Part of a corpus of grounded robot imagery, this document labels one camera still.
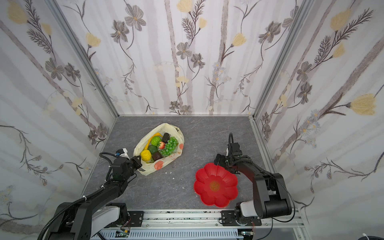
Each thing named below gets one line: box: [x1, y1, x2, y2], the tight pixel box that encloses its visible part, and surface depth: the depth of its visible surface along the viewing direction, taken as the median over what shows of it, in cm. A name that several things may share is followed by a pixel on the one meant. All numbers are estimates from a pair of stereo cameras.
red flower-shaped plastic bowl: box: [194, 163, 239, 208], surface depth 87 cm
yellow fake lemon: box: [141, 149, 152, 162], surface depth 94 cm
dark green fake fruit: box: [148, 145, 158, 154], surface depth 98 cm
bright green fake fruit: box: [151, 136, 162, 147], surface depth 100 cm
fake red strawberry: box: [159, 141, 166, 150], surface depth 99 cm
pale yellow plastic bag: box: [133, 123, 185, 176], surface depth 96 cm
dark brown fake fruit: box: [152, 151, 164, 162], surface depth 96 cm
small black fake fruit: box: [162, 132, 170, 144], surface depth 106 cm
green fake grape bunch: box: [159, 136, 179, 157], surface depth 100 cm
